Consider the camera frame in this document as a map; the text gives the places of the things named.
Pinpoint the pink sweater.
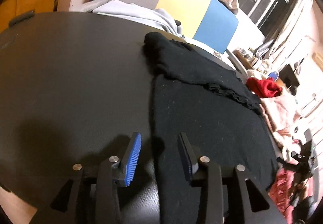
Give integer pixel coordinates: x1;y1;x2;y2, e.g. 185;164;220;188
260;85;303;149

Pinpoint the pink quilt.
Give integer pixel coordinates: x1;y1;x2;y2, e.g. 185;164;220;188
269;166;316;219

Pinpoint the white printed cushion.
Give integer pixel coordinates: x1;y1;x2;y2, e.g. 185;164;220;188
187;37;222;58

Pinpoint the black sweater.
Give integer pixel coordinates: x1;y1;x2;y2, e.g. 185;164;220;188
143;32;279;224

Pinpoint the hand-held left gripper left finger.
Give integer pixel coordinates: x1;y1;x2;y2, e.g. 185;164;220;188
33;132;142;224

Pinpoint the light blue hoodie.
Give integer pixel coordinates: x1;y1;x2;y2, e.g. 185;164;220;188
69;0;183;36

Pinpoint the beige air conditioner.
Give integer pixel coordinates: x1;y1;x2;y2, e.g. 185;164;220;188
311;51;323;70

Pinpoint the black monitor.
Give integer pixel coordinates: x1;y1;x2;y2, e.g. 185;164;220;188
280;64;301;88

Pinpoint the grey yellow blue armchair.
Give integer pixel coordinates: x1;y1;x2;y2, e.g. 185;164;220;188
89;0;239;54

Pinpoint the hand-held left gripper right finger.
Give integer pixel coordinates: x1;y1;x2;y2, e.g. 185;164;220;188
177;133;287;224

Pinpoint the red sweater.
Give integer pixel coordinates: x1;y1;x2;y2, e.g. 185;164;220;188
246;77;282;98

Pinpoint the wooden desk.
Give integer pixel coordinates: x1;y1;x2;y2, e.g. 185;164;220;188
233;49;268;73

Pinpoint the beige patterned curtain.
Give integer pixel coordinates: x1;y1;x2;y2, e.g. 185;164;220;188
262;0;313;63

